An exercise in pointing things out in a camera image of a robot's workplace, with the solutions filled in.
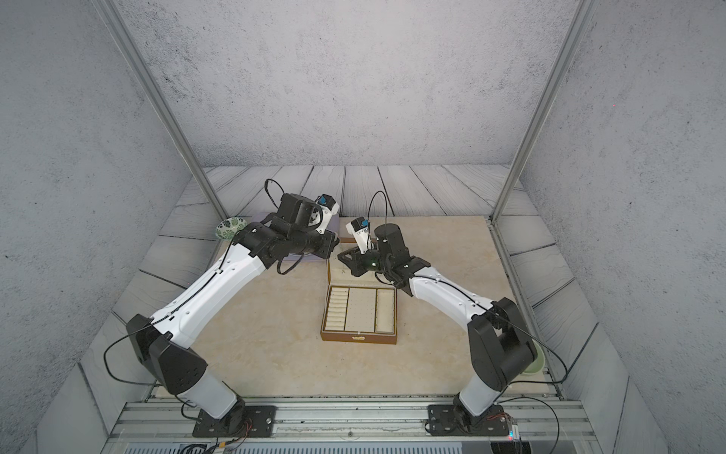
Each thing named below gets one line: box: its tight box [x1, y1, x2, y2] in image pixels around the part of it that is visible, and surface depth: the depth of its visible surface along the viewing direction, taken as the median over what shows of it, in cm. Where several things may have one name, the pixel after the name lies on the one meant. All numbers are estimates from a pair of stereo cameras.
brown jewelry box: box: [320, 238, 398, 346], surface depth 89 cm
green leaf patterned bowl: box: [215, 216, 248, 242], surface depth 117 cm
